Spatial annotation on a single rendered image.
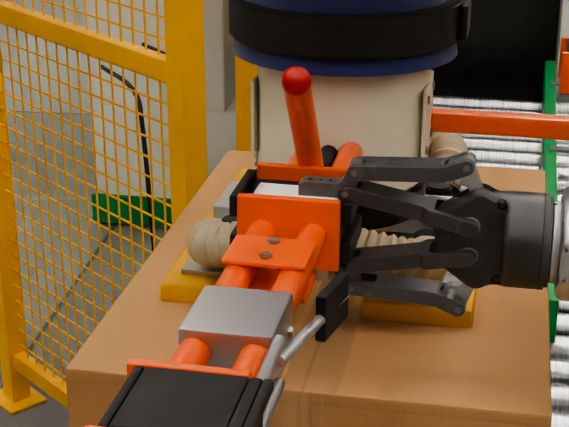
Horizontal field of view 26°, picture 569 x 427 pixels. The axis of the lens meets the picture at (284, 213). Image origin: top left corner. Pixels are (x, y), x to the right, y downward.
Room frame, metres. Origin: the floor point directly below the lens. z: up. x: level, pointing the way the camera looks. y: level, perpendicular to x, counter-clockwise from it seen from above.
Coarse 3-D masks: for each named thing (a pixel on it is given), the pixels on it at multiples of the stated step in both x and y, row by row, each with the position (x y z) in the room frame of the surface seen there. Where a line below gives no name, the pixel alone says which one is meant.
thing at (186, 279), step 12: (228, 216) 1.13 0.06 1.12; (180, 264) 1.08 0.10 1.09; (192, 264) 1.07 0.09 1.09; (168, 276) 1.05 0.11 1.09; (180, 276) 1.05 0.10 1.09; (192, 276) 1.05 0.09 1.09; (204, 276) 1.05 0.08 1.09; (216, 276) 1.05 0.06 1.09; (168, 288) 1.03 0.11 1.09; (180, 288) 1.03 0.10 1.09; (192, 288) 1.03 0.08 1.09; (168, 300) 1.03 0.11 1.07; (180, 300) 1.03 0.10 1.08; (192, 300) 1.03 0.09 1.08
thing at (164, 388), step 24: (144, 360) 0.63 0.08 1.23; (144, 384) 0.60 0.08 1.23; (168, 384) 0.60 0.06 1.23; (192, 384) 0.60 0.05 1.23; (216, 384) 0.60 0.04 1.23; (240, 384) 0.60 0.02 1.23; (120, 408) 0.58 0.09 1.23; (144, 408) 0.58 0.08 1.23; (168, 408) 0.58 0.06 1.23; (192, 408) 0.58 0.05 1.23; (216, 408) 0.58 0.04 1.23
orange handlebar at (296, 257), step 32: (448, 128) 1.19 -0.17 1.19; (480, 128) 1.18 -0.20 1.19; (512, 128) 1.17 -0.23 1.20; (544, 128) 1.17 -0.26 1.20; (256, 224) 0.88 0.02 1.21; (224, 256) 0.81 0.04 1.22; (256, 256) 0.81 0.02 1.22; (288, 256) 0.81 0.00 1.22; (256, 288) 0.81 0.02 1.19; (288, 288) 0.77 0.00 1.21; (192, 352) 0.67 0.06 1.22; (256, 352) 0.67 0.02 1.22
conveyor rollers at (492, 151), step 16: (448, 96) 3.42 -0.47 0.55; (512, 112) 3.28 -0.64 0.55; (528, 112) 3.27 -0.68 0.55; (560, 112) 3.27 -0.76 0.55; (480, 144) 3.02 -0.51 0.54; (496, 144) 3.02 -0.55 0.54; (512, 144) 3.01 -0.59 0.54; (528, 144) 3.01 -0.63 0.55; (560, 144) 3.00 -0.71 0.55; (480, 160) 2.93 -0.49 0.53; (496, 160) 2.92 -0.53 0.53; (512, 160) 2.92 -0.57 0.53; (528, 160) 2.91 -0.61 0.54; (560, 160) 2.90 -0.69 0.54; (560, 176) 2.80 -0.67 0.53; (560, 192) 2.65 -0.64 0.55; (560, 304) 2.10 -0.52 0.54; (560, 320) 2.02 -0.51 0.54; (560, 336) 1.95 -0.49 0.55; (560, 352) 1.92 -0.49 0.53; (560, 368) 1.84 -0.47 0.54; (560, 384) 1.83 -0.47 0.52; (560, 400) 1.75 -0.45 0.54; (560, 416) 1.68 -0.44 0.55
